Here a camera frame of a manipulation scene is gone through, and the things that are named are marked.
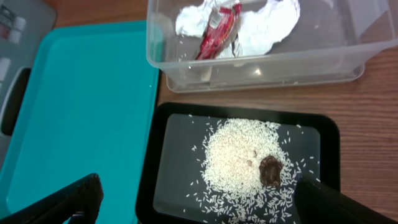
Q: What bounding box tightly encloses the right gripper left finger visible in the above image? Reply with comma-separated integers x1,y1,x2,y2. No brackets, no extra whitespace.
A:
1,173,104,224

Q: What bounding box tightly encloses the grey dish rack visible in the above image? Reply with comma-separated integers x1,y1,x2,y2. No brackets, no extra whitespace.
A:
1,0,57,162

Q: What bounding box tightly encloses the white napkin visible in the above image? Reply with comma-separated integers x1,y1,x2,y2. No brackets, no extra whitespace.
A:
175,0,300,58

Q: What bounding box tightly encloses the red snack wrapper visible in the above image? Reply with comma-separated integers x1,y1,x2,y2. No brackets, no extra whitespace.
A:
195,3,242,60

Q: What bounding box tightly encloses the pile of white rice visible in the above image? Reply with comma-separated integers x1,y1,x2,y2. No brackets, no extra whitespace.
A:
183,114,322,224

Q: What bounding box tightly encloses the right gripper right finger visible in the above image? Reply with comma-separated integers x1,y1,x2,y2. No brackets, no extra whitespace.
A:
294,177,397,224

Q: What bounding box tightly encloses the teal serving tray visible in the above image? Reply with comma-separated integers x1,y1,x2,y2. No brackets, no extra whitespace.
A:
1,21,159,223

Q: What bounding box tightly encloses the black tray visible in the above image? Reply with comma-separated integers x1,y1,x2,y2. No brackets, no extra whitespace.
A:
136,103,340,223

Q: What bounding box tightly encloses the brown food scrap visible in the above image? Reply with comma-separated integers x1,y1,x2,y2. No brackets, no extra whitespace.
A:
259,156,284,187

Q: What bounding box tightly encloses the clear plastic bin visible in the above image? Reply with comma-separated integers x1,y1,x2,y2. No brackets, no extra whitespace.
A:
146,1,397,93

